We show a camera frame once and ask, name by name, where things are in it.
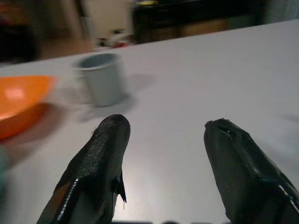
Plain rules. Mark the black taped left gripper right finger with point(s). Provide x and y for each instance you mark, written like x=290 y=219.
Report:
x=245 y=172

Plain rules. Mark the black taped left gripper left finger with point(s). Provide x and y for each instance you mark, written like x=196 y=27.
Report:
x=98 y=163

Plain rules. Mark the grey cup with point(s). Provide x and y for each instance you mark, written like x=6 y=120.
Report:
x=104 y=79

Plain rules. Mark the orange bowl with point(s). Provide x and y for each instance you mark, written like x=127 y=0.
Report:
x=21 y=102

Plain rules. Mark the white and red small object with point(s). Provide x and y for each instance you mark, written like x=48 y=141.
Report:
x=113 y=38

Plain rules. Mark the dark wooden cabinet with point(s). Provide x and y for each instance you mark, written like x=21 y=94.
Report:
x=187 y=21

